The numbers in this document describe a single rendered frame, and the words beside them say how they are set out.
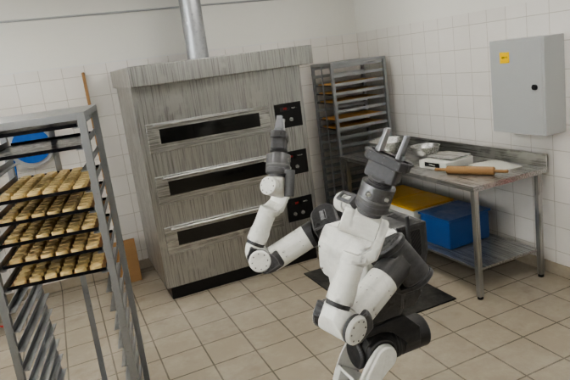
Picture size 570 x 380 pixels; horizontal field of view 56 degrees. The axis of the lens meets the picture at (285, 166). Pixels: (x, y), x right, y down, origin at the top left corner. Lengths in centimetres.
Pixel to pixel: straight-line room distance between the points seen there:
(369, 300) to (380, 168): 36
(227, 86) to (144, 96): 70
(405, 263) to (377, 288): 12
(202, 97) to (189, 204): 92
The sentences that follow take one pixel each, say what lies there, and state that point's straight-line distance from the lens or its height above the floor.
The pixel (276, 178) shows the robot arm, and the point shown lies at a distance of 188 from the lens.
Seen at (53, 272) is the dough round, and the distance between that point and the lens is 257.
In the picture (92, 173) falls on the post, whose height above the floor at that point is 156.
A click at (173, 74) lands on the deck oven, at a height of 191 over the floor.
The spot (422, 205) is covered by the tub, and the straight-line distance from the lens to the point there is 494.
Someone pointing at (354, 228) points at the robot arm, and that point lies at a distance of 138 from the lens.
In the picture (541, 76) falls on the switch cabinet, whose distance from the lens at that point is 419.
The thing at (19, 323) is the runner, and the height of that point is 95.
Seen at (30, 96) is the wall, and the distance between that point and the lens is 545.
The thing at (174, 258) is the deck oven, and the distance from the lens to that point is 475.
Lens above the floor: 193
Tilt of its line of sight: 11 degrees down
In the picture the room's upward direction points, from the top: 7 degrees counter-clockwise
